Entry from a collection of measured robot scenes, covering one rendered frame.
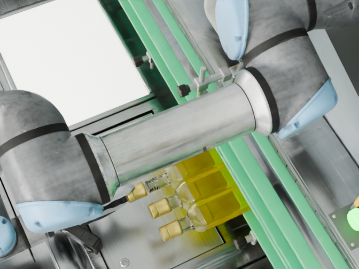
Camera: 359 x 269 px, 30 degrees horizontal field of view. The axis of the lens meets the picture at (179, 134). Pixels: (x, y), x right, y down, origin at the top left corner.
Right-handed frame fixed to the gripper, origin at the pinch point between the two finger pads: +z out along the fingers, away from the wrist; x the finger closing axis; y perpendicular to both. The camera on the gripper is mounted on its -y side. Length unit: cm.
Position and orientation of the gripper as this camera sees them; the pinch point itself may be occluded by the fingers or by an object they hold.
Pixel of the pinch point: (130, 194)
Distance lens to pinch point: 151.9
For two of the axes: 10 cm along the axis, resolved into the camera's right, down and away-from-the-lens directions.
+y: -4.5, -7.9, 4.2
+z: 8.9, -3.8, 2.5
